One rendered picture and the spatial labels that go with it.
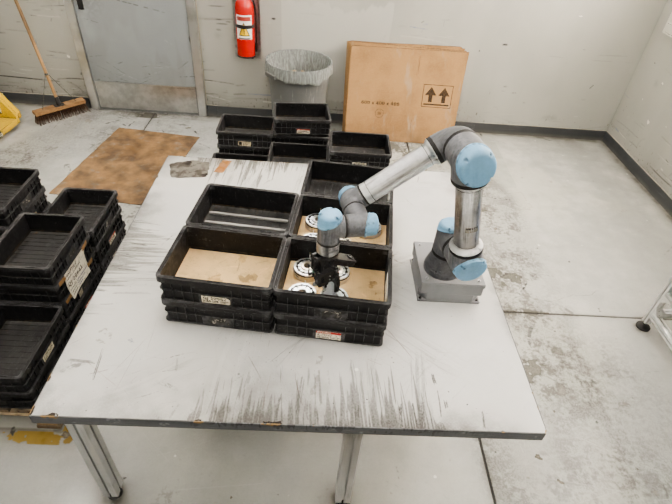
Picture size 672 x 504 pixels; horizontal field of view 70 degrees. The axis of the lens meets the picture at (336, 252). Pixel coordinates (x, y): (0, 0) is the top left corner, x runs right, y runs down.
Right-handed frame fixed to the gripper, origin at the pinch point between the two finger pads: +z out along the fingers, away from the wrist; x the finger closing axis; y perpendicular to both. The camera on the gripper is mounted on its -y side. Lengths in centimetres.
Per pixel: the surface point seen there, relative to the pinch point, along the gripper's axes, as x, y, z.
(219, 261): -36.6, 26.4, 2.2
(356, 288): 1.1, -11.2, 2.6
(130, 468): -22, 80, 85
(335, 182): -64, -44, 3
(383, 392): 35.6, 0.6, 15.6
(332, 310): 8.8, 4.6, -1.2
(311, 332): 4.0, 9.5, 12.2
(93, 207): -164, 54, 47
